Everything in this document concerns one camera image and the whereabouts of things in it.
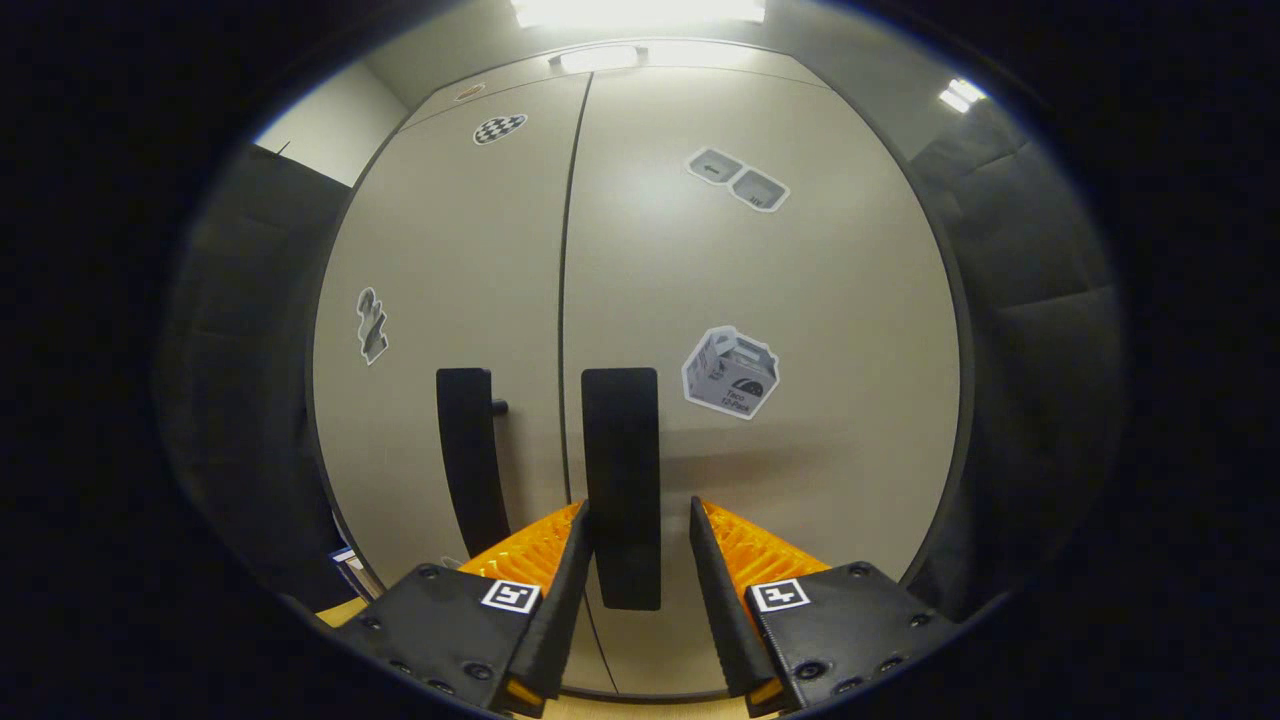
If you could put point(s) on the grey double-door shoe cabinet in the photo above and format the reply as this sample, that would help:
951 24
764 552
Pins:
967 350

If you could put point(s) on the grey cabinet drawer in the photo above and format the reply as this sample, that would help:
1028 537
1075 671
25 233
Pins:
520 75

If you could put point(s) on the large ceiling light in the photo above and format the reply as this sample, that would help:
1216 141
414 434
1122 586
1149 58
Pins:
640 10

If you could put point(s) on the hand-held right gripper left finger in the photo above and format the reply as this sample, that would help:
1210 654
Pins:
560 640

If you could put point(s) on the small ceiling light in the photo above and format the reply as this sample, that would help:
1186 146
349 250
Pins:
962 95

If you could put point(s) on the blue and white books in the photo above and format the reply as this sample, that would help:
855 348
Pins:
352 570

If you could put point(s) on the grey shoe cabinet door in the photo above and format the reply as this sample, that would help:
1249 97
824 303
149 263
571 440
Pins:
820 450
420 250

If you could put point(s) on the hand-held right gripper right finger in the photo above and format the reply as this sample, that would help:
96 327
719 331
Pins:
720 620

